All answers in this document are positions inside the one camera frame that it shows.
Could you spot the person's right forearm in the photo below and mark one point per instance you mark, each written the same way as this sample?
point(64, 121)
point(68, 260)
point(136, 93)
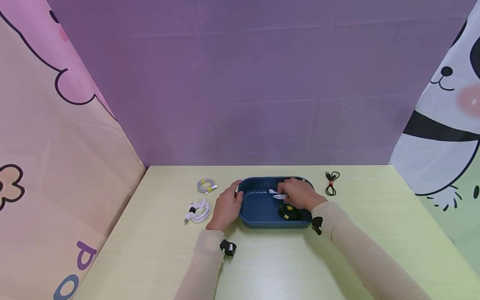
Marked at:
point(362, 248)

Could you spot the person's left hand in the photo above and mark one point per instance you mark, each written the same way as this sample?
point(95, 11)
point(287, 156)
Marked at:
point(226, 209)

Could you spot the person's left index finger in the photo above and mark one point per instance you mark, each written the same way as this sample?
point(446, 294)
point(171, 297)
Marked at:
point(233, 185)

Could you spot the person's right thumb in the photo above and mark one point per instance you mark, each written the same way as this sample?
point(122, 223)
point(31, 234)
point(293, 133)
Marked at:
point(291, 201)

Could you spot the person's right fingers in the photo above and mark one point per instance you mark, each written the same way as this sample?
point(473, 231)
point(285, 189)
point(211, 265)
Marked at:
point(285, 185)

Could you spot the person's left forearm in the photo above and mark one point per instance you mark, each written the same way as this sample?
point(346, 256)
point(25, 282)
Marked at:
point(202, 264)

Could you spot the blue plastic tray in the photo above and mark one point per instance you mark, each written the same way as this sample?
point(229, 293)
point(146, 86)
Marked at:
point(258, 212)

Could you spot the person's right hand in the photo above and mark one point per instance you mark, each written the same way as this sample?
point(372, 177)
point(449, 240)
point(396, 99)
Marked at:
point(302, 196)

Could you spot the person's left thumb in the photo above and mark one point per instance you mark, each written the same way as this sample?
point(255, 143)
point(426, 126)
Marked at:
point(239, 200)

